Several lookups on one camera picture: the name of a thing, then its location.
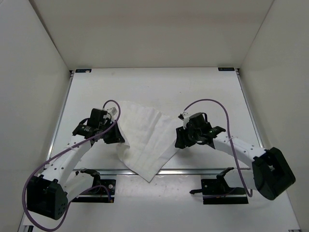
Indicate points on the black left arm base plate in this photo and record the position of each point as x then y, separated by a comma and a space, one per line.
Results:
100, 194

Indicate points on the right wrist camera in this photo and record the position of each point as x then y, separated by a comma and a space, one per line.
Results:
185, 117

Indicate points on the white pleated skirt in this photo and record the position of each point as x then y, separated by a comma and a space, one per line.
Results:
150, 138

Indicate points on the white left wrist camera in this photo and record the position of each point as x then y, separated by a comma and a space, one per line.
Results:
112, 112

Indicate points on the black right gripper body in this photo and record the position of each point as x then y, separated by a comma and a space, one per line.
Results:
197, 133

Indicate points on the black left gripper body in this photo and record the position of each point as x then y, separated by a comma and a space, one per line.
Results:
108, 139

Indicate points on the aluminium front table rail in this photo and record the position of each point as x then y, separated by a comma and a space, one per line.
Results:
164, 172

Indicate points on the corner label sticker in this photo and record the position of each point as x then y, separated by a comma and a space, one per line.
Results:
83, 70
226, 69

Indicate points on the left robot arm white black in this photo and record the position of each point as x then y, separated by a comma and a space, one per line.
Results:
50, 193

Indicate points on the right corner label sticker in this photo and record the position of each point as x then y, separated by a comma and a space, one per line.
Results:
226, 69

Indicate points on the left corner label sticker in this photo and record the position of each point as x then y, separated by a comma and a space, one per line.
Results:
83, 70

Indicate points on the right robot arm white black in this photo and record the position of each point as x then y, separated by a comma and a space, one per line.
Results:
270, 173

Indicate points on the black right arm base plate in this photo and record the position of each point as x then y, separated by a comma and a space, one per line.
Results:
215, 193

